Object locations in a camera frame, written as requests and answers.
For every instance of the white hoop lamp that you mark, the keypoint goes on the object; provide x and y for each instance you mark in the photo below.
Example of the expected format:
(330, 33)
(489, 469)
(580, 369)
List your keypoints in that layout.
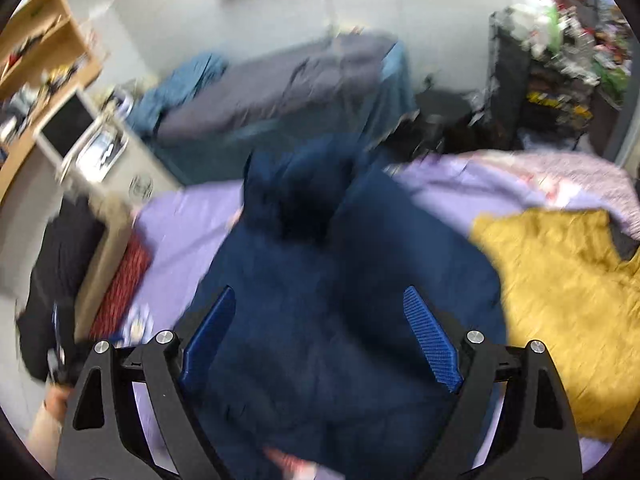
(334, 0)

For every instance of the person's left forearm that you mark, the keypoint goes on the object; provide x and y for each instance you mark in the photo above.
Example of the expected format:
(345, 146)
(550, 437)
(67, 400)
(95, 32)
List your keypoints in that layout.
(45, 440)

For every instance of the black garment pile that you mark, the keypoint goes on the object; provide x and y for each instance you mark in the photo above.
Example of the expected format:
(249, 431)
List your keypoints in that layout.
(60, 260)

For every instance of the colourful goods shelf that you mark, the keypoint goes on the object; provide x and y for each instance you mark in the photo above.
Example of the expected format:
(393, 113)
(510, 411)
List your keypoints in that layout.
(600, 25)

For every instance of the grey covered bed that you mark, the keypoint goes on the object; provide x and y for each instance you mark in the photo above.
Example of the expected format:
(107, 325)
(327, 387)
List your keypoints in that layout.
(280, 85)

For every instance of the black cluttered storage rack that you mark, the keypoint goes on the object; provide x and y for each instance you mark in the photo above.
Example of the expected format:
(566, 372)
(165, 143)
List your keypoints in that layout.
(540, 85)

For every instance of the red patterned cloth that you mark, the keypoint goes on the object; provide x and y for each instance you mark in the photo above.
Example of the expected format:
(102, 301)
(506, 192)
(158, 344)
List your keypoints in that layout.
(122, 285)

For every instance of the person's left hand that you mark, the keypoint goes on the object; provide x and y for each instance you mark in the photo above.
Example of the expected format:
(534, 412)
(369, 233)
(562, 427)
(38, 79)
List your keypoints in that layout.
(55, 400)

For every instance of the mustard yellow garment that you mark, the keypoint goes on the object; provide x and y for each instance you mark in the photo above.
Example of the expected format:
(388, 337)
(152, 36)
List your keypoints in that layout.
(560, 300)

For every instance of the navy blue jacket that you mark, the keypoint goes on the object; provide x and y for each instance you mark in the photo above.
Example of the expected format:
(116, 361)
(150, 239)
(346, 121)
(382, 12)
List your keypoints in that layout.
(320, 280)

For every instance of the white plastic bags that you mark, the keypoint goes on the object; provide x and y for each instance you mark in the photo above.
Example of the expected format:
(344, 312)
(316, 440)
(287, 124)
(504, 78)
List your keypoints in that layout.
(535, 12)

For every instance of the blue crumpled cloth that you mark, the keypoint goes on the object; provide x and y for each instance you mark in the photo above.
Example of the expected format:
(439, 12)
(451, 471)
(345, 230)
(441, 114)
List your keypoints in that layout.
(175, 87)

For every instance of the wooden wall shelf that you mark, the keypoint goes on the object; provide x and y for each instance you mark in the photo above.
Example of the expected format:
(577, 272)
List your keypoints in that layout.
(42, 45)

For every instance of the lilac printed t-shirt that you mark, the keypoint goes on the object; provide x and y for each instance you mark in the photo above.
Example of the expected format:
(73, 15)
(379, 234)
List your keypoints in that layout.
(185, 230)

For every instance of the pink fuzzy blanket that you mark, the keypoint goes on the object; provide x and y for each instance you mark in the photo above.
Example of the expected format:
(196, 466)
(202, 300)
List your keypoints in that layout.
(565, 172)

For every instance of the beige desk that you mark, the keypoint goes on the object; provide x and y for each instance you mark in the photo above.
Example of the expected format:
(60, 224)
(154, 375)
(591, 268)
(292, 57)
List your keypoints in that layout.
(107, 240)

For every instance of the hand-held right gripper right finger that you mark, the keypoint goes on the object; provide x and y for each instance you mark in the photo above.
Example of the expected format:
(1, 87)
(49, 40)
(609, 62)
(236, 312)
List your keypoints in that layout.
(431, 336)

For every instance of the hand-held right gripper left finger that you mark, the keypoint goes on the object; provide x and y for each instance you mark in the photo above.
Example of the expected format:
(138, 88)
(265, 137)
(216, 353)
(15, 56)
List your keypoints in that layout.
(210, 340)

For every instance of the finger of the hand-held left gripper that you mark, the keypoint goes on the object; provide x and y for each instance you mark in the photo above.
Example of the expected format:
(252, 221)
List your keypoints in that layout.
(58, 330)

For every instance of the black chair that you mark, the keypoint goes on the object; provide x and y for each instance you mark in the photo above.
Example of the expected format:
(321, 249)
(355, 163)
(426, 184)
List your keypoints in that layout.
(440, 120)

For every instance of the white framed monitor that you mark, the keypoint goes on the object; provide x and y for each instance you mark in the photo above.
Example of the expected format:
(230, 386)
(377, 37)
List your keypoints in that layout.
(67, 127)

